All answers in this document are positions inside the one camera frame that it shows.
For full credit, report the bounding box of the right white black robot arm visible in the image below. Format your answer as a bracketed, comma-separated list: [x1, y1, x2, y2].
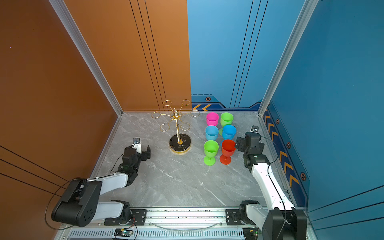
[235, 132, 307, 240]

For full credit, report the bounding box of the right aluminium corner post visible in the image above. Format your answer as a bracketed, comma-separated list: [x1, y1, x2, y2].
[258, 0, 319, 117]

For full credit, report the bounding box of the gold wine glass rack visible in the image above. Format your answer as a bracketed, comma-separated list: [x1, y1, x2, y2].
[151, 100, 200, 155]

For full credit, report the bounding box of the green wine glass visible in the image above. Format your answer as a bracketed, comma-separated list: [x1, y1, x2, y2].
[204, 140, 219, 166]
[219, 113, 234, 136]

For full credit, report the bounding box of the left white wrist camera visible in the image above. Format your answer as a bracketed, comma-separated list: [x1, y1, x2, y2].
[132, 138, 142, 154]

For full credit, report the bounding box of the aluminium corner post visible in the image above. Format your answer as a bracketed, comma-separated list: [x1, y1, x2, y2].
[49, 0, 124, 117]
[258, 0, 319, 117]

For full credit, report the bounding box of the magenta wine glass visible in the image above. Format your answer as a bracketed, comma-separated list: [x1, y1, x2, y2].
[206, 112, 220, 126]

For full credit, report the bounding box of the green circuit board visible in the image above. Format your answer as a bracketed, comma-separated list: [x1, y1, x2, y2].
[243, 228, 263, 240]
[113, 228, 134, 240]

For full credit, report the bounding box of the right green circuit board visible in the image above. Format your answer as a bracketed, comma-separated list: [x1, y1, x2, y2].
[243, 228, 263, 240]

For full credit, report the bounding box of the red wine glass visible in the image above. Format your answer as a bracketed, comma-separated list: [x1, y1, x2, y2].
[220, 140, 236, 165]

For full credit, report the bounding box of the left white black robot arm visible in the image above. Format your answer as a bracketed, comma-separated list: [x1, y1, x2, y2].
[51, 144, 151, 227]

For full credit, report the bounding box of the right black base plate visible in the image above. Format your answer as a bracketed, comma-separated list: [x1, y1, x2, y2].
[224, 208, 268, 226]

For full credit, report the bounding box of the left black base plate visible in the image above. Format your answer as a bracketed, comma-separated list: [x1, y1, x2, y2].
[104, 209, 147, 227]

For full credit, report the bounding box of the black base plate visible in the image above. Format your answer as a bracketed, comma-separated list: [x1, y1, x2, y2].
[104, 209, 147, 227]
[224, 208, 268, 226]

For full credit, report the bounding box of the aluminium front rail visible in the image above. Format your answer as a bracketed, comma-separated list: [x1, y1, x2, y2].
[55, 207, 260, 240]

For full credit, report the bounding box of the left green circuit board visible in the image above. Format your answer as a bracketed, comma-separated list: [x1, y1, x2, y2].
[113, 228, 134, 240]

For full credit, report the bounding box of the left aluminium corner post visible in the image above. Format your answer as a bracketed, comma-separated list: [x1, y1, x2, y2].
[49, 0, 124, 117]

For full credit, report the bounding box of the blue wine glass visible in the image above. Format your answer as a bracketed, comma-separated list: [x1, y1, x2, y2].
[205, 126, 219, 141]
[222, 125, 237, 140]

